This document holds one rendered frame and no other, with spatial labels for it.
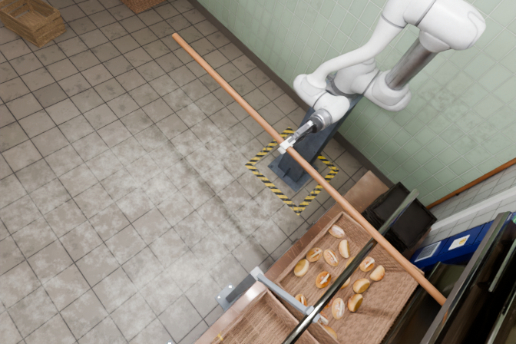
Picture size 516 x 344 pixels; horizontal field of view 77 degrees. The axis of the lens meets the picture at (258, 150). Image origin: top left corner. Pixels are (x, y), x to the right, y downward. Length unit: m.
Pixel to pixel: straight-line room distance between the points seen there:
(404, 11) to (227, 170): 1.77
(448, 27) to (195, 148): 1.98
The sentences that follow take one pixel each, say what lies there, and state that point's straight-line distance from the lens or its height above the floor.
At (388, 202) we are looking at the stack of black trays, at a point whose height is 0.78.
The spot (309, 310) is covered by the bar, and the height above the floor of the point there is 1.17.
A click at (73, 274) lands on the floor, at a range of 2.46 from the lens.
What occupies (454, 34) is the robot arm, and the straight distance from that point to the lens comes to 1.31.
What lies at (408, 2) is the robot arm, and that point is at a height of 1.74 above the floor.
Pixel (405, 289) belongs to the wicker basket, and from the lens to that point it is 1.84.
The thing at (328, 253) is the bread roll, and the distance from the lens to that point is 1.88.
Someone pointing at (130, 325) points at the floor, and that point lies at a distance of 2.35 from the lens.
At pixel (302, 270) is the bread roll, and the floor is 0.65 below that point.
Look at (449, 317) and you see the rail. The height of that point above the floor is 1.43.
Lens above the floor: 2.32
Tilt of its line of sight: 58 degrees down
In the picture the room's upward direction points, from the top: 21 degrees clockwise
